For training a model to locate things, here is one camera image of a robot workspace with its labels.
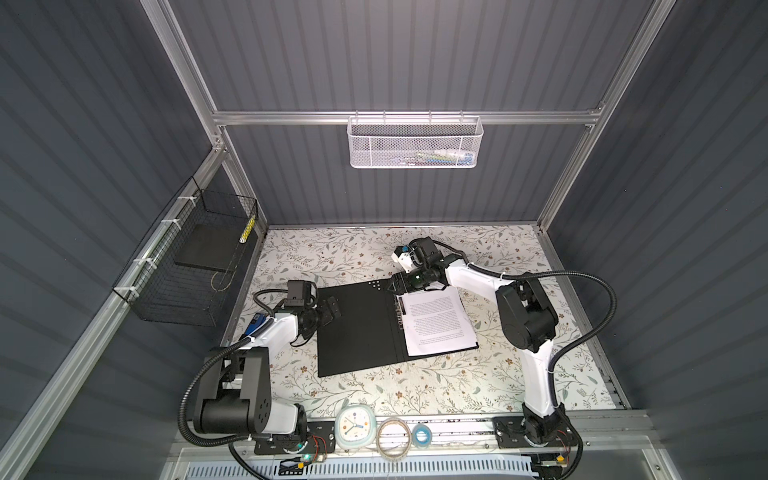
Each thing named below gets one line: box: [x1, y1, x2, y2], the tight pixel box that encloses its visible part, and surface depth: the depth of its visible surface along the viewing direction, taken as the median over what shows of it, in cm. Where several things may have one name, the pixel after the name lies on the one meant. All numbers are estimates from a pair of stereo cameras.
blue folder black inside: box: [317, 279, 479, 378], surface depth 92 cm
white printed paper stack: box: [396, 285, 479, 357], surface depth 95 cm
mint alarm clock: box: [335, 404, 377, 449], surface depth 74 cm
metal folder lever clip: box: [394, 294, 407, 330], surface depth 97 cm
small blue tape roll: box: [412, 424, 433, 448], surface depth 76 cm
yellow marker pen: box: [238, 215, 256, 243], surface depth 82 cm
